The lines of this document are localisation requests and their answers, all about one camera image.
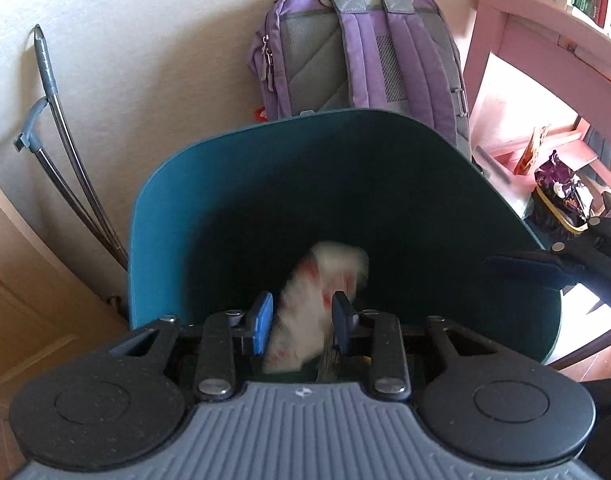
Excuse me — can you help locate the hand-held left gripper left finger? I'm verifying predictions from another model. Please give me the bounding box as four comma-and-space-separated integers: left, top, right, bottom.
103, 290, 275, 402

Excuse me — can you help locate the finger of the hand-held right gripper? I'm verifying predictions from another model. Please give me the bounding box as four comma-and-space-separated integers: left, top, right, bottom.
483, 241, 611, 323
586, 215, 611, 260

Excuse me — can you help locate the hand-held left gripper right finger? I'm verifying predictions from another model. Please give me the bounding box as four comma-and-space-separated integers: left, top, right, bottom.
331, 291, 507, 397

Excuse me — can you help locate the teal plastic bin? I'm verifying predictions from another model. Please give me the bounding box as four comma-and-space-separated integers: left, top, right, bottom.
126, 108, 561, 377

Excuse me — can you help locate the dark basket with yellow rim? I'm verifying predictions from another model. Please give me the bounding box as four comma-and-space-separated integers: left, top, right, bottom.
527, 185, 591, 247

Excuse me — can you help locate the crumpled purple wrapper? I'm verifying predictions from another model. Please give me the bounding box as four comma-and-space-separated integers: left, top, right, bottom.
534, 150, 594, 222

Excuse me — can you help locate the orange packet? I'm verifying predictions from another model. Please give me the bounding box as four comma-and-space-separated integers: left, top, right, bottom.
514, 125, 551, 176

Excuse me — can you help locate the pink desk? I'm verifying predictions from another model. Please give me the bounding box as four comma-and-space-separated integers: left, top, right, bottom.
463, 0, 611, 192

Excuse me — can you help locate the wooden door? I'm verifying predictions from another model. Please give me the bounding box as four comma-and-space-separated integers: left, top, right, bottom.
0, 165, 132, 403

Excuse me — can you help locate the purple grey backpack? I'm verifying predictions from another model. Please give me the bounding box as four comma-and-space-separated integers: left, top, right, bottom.
248, 0, 474, 162

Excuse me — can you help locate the long grey-grip metal pole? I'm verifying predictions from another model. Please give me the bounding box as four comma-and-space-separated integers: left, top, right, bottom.
34, 24, 129, 269

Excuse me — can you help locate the short grey-handle metal rod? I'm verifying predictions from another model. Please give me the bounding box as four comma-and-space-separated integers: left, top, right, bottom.
14, 97, 128, 266

